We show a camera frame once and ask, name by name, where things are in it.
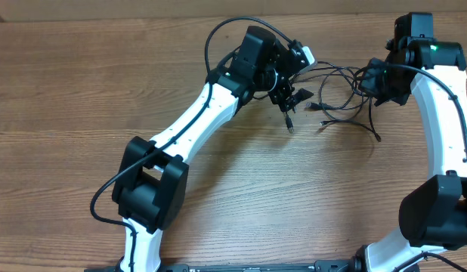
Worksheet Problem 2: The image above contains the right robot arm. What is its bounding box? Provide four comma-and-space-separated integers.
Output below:
351, 12, 467, 271

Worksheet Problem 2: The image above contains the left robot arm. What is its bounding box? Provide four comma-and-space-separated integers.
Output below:
112, 26, 317, 271

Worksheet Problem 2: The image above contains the black cable long tail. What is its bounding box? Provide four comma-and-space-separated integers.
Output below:
283, 112, 294, 134

